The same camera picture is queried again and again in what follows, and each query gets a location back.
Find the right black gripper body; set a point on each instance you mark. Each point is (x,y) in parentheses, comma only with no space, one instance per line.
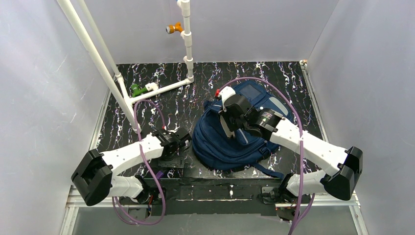
(229,121)

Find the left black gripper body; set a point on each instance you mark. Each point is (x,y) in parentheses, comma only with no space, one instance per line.
(173,158)

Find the purple black marker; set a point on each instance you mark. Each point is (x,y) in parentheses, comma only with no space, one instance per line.
(160,174)

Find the navy blue student backpack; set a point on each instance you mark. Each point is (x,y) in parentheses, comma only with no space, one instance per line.
(214,149)

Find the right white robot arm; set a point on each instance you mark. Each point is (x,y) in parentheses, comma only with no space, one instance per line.
(340,168)

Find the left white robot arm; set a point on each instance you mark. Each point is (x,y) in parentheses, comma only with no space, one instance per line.
(98,174)

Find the green pipe valve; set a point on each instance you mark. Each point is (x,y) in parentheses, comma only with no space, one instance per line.
(137,90)

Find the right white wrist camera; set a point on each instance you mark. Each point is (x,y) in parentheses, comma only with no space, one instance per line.
(225,94)

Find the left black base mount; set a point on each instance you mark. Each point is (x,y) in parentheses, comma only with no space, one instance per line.
(152,196)

